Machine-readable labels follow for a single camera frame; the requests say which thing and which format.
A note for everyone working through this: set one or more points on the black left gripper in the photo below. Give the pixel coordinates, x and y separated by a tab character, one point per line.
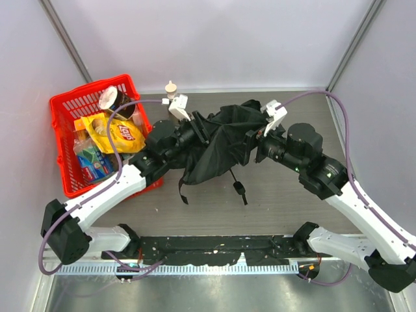
200	127

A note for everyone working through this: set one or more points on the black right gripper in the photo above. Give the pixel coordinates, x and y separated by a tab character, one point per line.
252	147

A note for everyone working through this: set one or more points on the black folding umbrella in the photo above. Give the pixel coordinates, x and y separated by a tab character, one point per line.
227	130

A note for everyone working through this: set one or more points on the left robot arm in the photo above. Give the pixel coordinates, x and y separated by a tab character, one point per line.
67	228

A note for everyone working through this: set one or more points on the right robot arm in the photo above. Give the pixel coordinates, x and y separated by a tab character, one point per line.
386	251

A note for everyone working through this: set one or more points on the beige squeeze bottle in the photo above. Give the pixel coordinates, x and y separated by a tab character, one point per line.
171	94

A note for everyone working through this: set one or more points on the yellow Lay's chips bag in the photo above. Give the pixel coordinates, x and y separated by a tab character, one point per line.
125	135

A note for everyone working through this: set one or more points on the pink wrapped package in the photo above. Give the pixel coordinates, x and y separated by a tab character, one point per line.
127	159

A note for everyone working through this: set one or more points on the black ice cream tub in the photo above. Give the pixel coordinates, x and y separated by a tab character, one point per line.
112	98

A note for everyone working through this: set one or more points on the blue green snack packet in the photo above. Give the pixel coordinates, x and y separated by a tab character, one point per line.
95	166

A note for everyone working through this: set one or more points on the orange snack packet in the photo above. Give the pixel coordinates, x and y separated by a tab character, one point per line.
79	125

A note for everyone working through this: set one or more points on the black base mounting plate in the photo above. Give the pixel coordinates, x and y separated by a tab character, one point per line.
258	250

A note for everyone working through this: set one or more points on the red plastic basket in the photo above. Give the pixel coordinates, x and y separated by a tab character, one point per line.
83	101

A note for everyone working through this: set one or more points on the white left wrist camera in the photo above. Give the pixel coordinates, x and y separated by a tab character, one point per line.
177	106

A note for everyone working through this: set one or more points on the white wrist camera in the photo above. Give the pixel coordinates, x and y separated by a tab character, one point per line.
275	112
177	106

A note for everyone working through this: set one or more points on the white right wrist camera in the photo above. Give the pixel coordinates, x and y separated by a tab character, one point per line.
275	112

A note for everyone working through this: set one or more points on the white slotted cable duct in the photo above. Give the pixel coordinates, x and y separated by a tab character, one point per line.
240	268

